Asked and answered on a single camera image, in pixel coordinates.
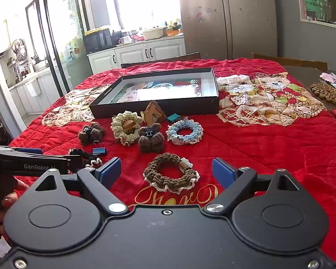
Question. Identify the steel pots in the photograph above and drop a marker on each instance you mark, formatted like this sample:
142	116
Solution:
20	50

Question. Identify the green sign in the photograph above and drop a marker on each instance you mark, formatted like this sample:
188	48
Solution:
313	4

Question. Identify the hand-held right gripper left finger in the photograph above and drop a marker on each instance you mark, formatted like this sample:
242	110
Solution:
110	172

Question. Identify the brown scrunchie white lace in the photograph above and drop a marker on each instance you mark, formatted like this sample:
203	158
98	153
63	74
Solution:
154	175

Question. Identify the brown fuzzy hair clip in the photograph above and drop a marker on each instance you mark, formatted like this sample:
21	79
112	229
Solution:
152	143
98	131

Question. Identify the silver refrigerator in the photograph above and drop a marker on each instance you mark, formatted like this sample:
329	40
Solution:
226	19

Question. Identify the black scrunchie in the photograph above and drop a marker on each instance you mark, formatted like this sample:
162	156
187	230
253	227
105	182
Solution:
86	157

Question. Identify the small brown snack packet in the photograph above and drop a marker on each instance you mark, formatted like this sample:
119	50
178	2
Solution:
128	124

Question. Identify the black framed glass door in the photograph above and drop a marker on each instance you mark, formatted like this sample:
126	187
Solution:
57	19

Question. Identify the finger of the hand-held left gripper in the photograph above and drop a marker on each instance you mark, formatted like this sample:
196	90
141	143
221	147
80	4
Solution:
30	156
29	151

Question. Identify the blue binder clip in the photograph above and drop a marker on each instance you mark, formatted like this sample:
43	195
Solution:
99	151

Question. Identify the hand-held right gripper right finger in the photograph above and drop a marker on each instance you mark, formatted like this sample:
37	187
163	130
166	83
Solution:
222	172

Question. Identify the pink cloth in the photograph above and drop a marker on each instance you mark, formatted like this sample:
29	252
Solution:
327	77

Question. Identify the red printed blanket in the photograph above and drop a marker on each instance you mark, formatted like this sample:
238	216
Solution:
268	145

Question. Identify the black microwave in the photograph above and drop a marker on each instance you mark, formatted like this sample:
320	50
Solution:
96	40

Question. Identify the teal binder clip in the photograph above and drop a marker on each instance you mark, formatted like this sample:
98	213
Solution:
173	117

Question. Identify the brown triangular snack packet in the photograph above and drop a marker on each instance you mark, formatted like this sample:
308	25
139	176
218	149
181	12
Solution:
155	113

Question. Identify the white mug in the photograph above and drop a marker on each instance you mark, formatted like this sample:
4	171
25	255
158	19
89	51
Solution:
124	39

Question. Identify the white bin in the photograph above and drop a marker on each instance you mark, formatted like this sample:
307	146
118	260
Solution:
33	87

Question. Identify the blue crochet scrunchie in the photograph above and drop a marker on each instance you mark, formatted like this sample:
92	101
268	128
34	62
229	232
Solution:
196	130

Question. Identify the cork trivet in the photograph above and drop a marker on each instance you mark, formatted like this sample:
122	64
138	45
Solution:
327	92

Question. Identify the black shallow box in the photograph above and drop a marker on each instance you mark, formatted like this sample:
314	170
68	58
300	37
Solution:
156	89

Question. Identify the cream basin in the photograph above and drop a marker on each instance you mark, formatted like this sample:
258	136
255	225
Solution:
154	33

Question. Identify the person's left hand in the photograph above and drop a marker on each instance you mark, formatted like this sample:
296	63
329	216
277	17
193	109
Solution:
9	200

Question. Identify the cream crochet scrunchie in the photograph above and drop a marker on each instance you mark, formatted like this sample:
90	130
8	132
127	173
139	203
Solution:
117	126

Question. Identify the clear tall glass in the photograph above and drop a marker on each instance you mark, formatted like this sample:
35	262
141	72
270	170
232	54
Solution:
328	9
322	8

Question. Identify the orange box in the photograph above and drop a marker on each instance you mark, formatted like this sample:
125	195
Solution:
173	32

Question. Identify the white kitchen cabinet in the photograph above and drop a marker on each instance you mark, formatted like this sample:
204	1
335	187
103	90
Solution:
134	53

